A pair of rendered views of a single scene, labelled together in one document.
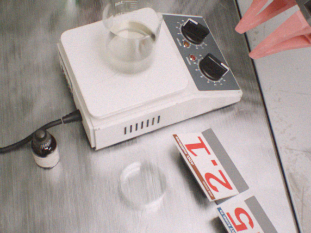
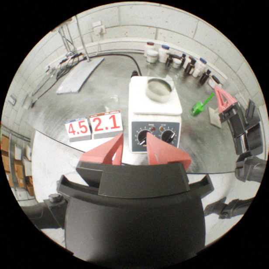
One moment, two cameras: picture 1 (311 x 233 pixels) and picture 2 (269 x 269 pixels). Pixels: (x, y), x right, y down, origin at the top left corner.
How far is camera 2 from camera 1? 56 cm
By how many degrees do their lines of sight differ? 35
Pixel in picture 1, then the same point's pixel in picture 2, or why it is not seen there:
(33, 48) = not seen: hidden behind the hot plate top
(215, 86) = (134, 135)
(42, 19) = (184, 98)
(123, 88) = (140, 86)
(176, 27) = (171, 127)
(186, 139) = (117, 117)
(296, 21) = (94, 154)
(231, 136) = not seen: hidden behind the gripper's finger
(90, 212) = (112, 89)
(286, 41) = (117, 163)
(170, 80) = (137, 103)
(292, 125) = not seen: hidden behind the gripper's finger
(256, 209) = (86, 137)
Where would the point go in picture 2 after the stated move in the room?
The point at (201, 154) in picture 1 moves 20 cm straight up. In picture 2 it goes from (110, 122) to (75, 59)
